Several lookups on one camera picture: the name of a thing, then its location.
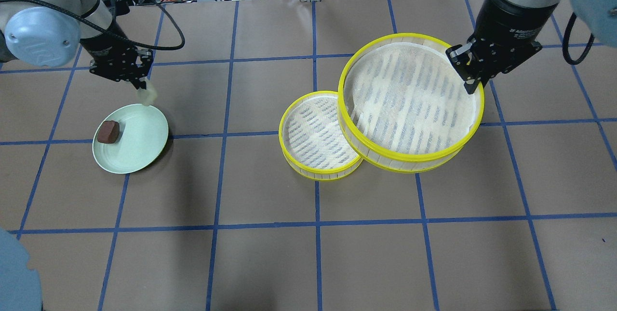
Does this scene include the brown steamed bun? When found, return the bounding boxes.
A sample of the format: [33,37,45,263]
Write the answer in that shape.
[96,120,121,144]

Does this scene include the light green plate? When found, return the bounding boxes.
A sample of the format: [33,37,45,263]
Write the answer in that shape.
[91,104,169,174]

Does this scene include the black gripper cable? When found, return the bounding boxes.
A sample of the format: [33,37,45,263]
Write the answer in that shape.
[0,0,186,51]

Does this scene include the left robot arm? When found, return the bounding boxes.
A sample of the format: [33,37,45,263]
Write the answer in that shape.
[1,0,153,94]

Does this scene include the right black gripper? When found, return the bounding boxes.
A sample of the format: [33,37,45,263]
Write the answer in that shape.
[445,36,543,95]

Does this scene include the yellow steamer layer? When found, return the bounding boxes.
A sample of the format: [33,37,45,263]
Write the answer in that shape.
[337,33,485,173]
[278,91,363,182]

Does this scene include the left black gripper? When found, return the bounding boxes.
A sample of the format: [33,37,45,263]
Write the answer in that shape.
[89,45,153,91]

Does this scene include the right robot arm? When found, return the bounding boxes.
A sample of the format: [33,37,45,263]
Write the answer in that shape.
[445,0,617,95]

